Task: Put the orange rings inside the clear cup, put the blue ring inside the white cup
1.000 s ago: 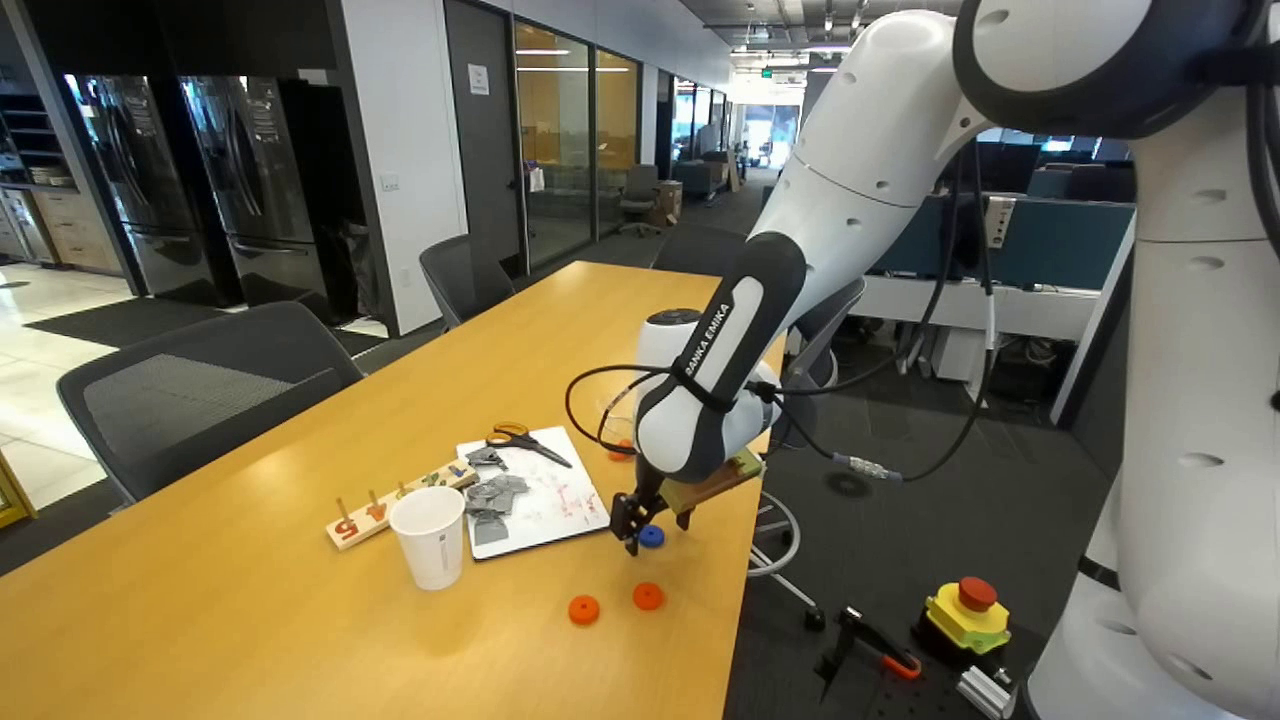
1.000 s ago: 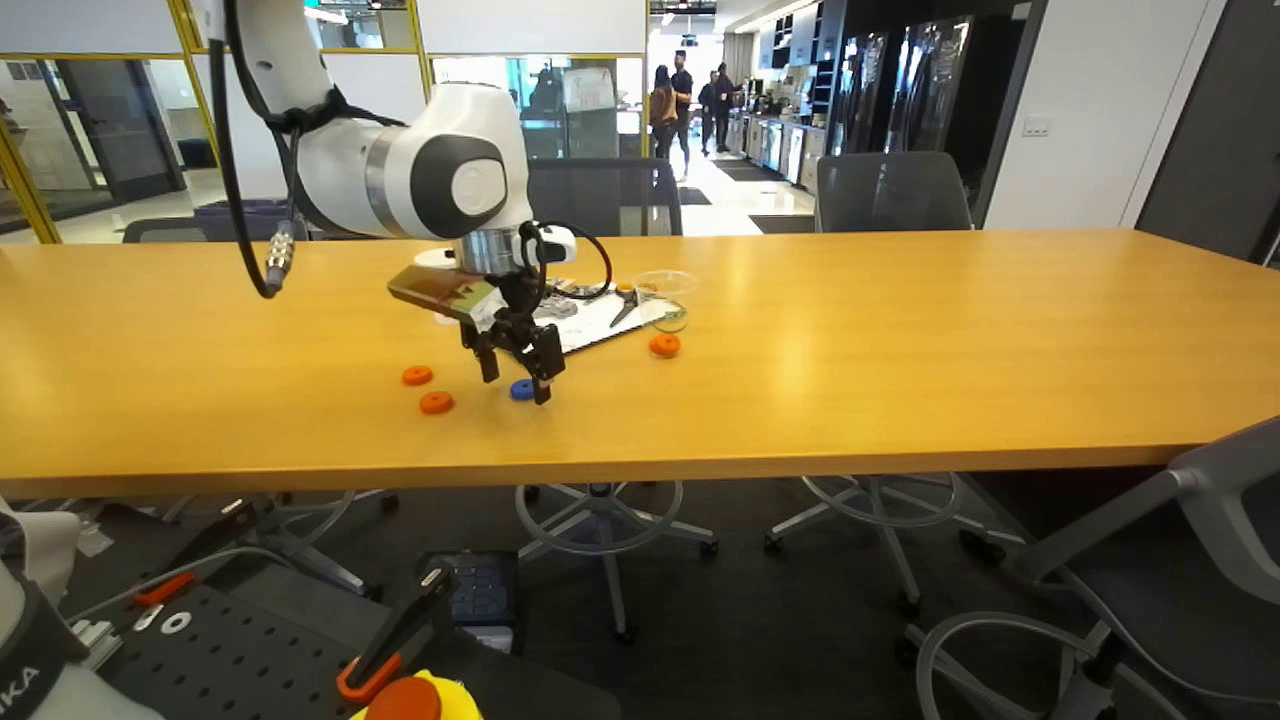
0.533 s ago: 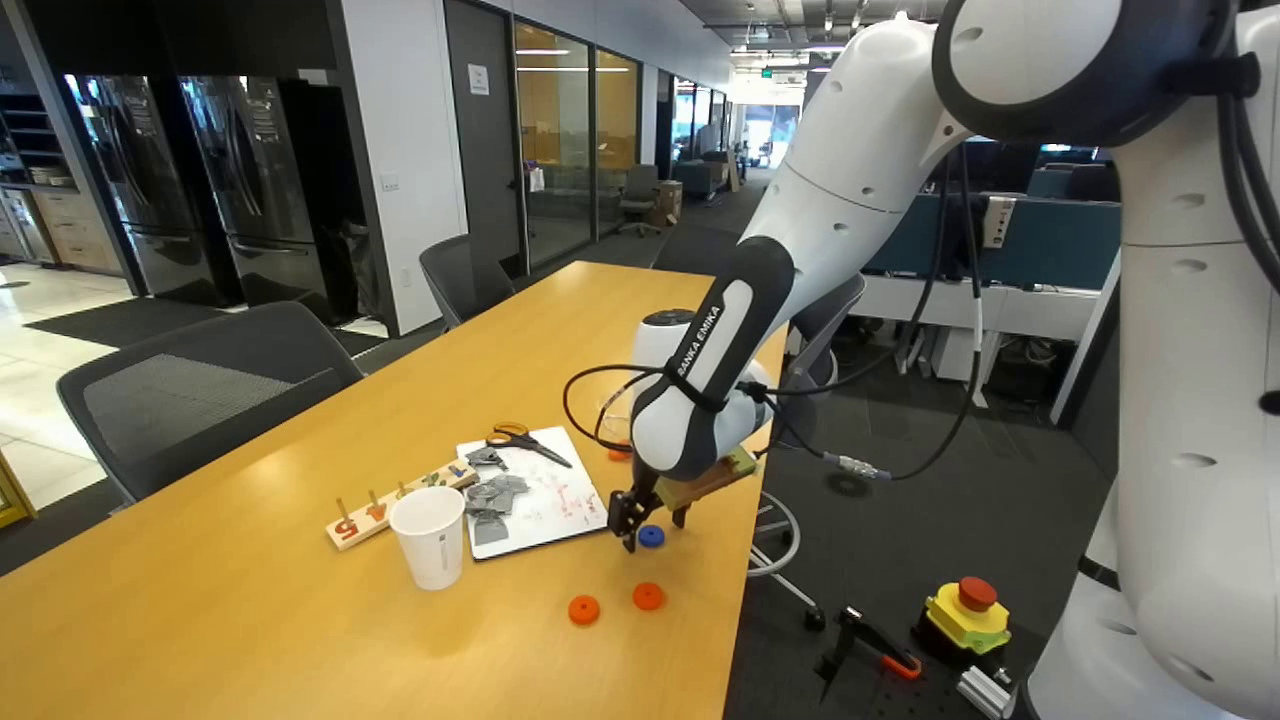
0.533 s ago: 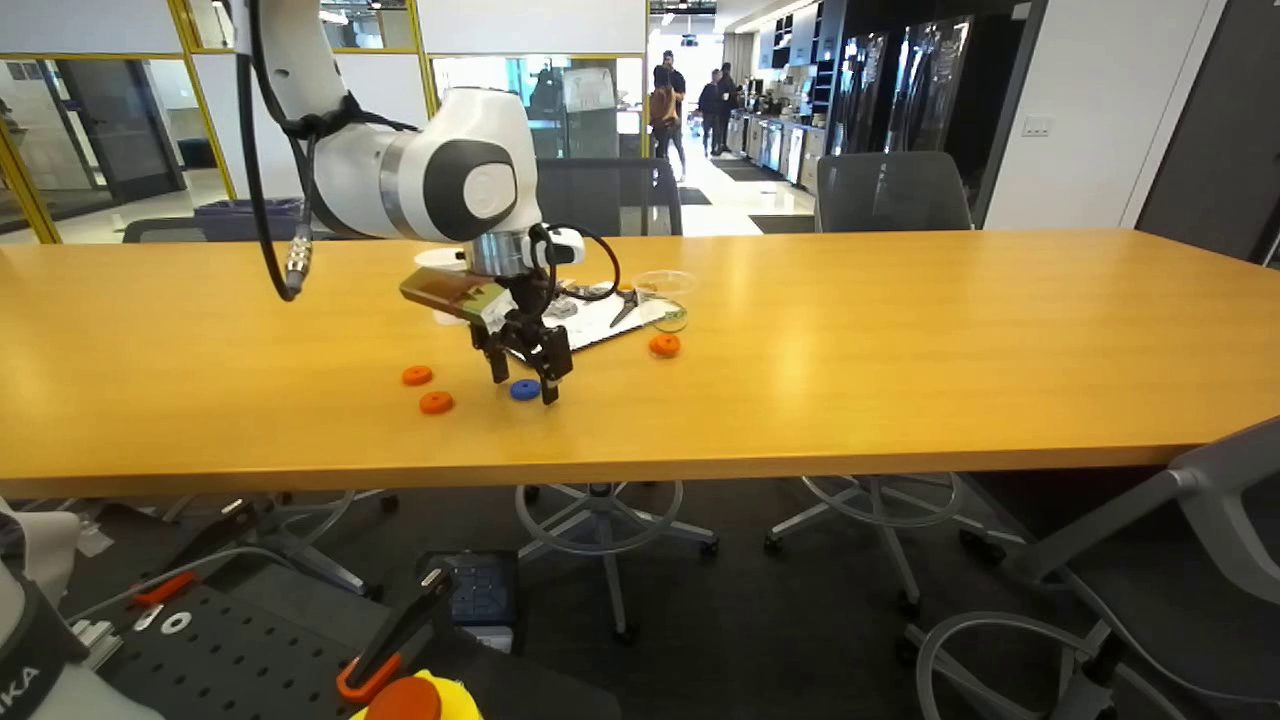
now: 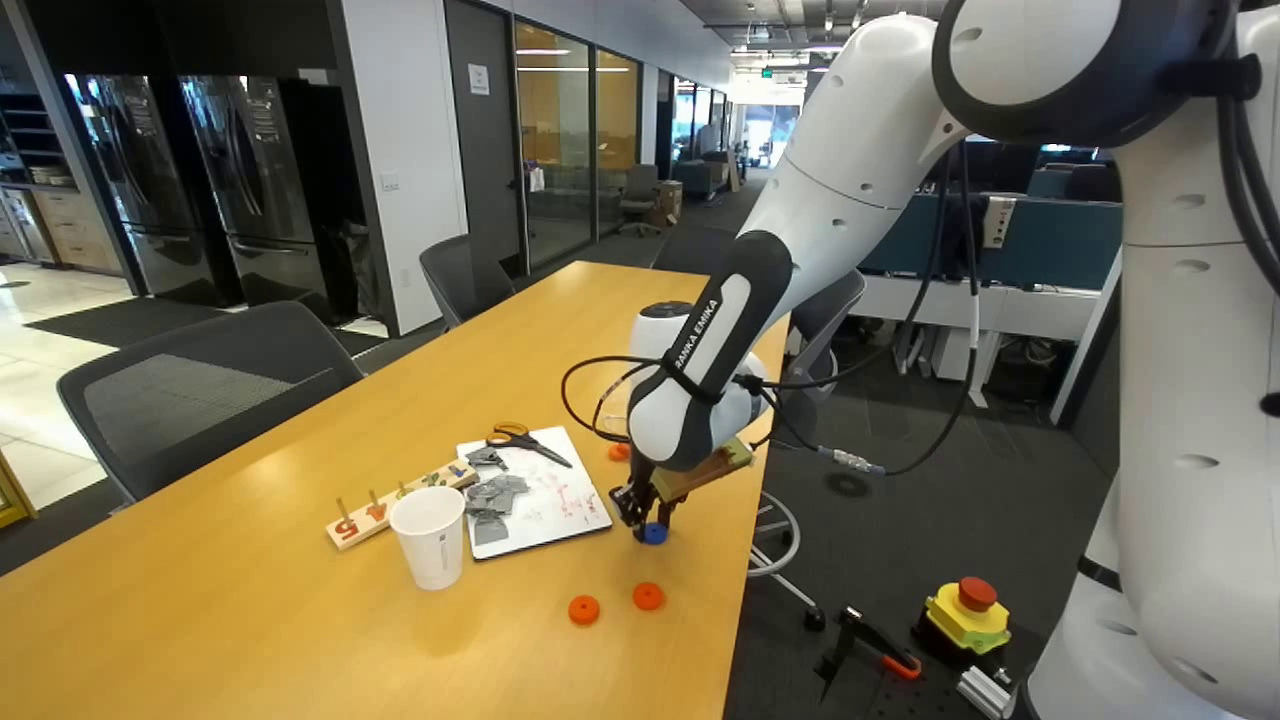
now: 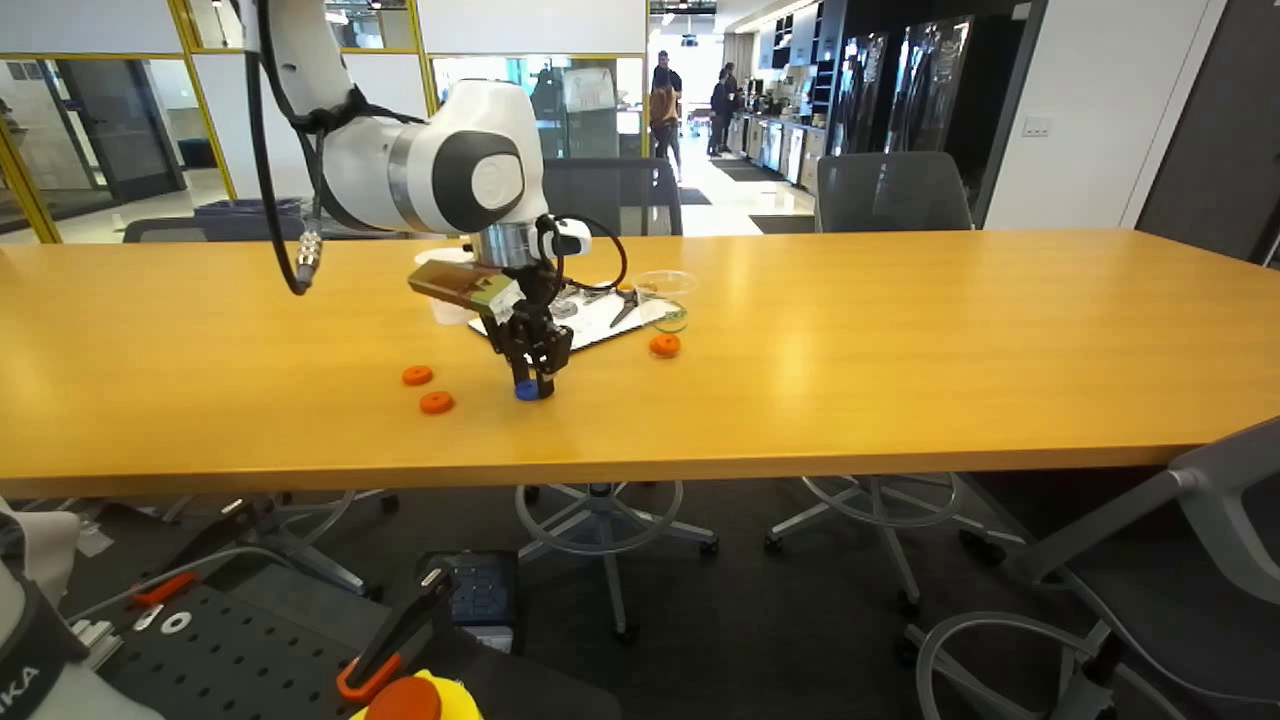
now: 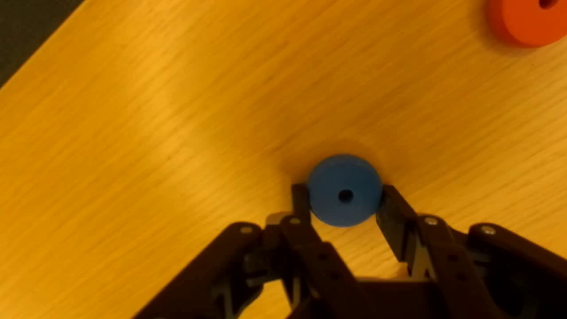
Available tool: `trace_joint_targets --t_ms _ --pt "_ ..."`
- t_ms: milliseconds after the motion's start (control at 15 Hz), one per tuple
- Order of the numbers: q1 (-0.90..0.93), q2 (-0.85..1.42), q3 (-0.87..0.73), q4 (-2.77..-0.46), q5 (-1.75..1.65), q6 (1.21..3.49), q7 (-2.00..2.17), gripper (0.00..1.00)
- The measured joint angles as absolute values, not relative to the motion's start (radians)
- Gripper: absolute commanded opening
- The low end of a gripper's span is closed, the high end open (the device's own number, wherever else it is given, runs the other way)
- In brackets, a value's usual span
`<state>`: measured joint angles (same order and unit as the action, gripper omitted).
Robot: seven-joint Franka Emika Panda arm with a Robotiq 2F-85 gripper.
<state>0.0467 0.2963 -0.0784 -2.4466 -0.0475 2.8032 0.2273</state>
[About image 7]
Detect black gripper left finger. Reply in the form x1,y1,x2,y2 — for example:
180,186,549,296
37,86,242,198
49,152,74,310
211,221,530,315
133,184,379,319

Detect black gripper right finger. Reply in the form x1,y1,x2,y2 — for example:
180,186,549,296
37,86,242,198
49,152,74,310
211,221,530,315
377,184,567,319

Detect blue ring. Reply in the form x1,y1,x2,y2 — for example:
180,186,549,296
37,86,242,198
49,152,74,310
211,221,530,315
304,152,384,228

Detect orange ring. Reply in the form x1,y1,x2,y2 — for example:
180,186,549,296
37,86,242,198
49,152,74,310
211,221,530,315
485,0,567,49

